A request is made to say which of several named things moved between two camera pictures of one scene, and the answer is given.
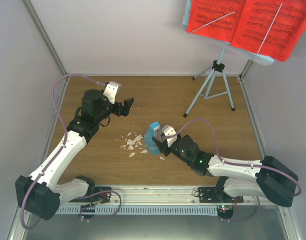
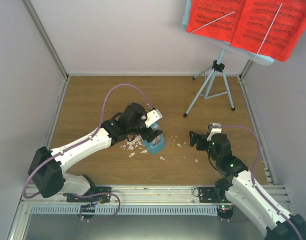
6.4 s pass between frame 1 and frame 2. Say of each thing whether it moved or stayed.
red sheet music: stayed
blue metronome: stayed
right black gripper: moved
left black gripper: moved
